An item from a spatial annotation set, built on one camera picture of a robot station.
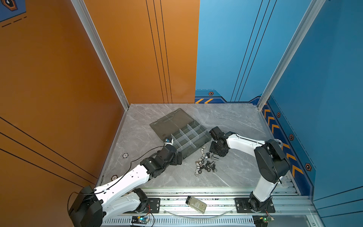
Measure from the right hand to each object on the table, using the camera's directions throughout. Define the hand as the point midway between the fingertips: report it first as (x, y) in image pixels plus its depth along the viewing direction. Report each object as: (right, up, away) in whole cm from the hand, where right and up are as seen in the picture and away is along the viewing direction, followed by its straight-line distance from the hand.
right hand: (211, 152), depth 93 cm
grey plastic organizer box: (-16, +12, +4) cm, 20 cm away
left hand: (-23, +2, -11) cm, 25 cm away
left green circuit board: (-40, -29, -23) cm, 54 cm away
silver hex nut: (-11, -10, -10) cm, 18 cm away
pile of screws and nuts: (-4, -5, -4) cm, 8 cm away
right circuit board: (+21, -29, -23) cm, 42 cm away
